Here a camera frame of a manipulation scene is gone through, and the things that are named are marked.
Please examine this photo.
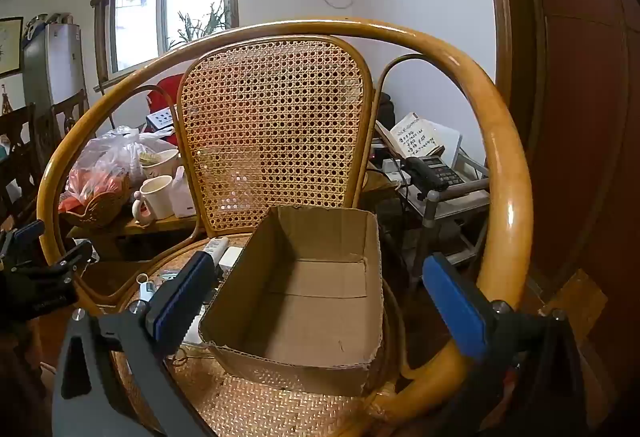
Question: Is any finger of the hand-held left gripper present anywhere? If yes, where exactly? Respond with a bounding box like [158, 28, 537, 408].
[0, 219, 46, 268]
[7, 239, 96, 280]

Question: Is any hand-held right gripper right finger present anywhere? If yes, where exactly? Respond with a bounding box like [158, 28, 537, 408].
[422, 253, 596, 437]

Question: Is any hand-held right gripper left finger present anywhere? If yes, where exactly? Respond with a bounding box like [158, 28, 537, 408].
[52, 251, 217, 437]

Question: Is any white remote control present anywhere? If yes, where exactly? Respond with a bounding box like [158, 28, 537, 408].
[202, 237, 231, 268]

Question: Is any cardboard box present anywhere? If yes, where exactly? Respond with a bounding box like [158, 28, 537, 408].
[198, 204, 386, 398]

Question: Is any white paper packet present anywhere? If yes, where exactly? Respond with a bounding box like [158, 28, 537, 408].
[180, 307, 208, 348]

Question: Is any small metal part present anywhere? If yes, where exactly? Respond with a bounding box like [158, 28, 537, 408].
[135, 273, 157, 304]

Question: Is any wicker basket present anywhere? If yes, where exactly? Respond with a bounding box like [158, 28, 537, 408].
[62, 189, 132, 230]

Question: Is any wooden side table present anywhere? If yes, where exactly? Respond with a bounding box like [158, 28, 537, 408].
[67, 207, 206, 263]

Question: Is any dark wooden dining chair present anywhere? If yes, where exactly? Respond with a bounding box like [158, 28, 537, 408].
[50, 89, 91, 152]
[0, 103, 43, 218]

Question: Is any metal cart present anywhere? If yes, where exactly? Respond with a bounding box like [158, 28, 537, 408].
[395, 152, 493, 288]

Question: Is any clear plastic bag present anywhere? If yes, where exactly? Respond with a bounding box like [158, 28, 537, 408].
[59, 126, 176, 212]

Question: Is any white tissue carton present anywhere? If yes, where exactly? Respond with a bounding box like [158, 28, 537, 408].
[169, 166, 198, 219]

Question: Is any white mug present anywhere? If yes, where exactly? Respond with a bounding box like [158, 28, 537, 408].
[131, 177, 176, 225]
[140, 148, 181, 178]

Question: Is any white mug rear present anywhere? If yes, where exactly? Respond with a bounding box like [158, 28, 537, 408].
[140, 148, 181, 178]

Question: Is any black desk telephone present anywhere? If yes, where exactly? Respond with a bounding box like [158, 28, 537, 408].
[404, 155, 465, 192]

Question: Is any blue and white box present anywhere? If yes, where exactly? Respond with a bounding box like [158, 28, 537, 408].
[145, 111, 177, 132]

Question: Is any white flat panel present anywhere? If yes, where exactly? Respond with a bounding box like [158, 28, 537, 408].
[430, 122, 463, 168]

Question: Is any grey refrigerator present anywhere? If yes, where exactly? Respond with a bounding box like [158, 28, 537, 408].
[22, 22, 87, 118]

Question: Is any open notebook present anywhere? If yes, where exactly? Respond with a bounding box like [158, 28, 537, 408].
[376, 113, 446, 158]

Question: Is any framed picture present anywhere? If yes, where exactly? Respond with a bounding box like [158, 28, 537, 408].
[0, 16, 25, 78]

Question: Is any rattan cane armchair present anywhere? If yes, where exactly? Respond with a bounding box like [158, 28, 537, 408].
[36, 18, 535, 437]

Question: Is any brown wooden door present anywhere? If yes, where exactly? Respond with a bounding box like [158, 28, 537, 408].
[477, 0, 640, 418]

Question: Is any window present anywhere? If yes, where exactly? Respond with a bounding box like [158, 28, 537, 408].
[107, 0, 238, 78]

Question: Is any green potted plant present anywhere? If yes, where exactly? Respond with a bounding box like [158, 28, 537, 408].
[170, 2, 233, 48]

